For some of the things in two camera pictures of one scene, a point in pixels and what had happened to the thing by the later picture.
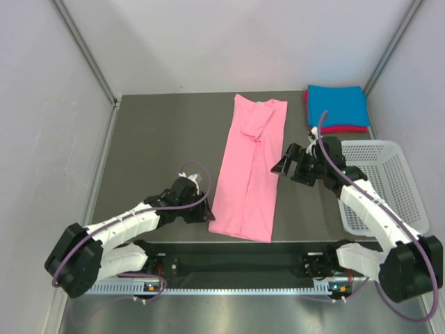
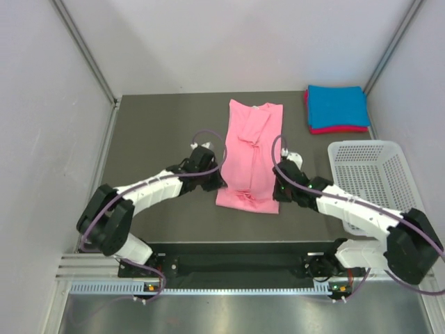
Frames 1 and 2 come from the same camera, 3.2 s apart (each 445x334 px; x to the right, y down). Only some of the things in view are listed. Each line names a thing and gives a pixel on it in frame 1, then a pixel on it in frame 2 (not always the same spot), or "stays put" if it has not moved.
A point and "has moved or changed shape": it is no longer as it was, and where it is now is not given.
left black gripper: [203, 213] → [217, 184]
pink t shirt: [245, 200] has moved or changed shape
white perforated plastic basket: [384, 165] stays put
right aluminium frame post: [411, 14] stays put
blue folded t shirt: [346, 106] stays put
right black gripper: [295, 152] → [277, 194]
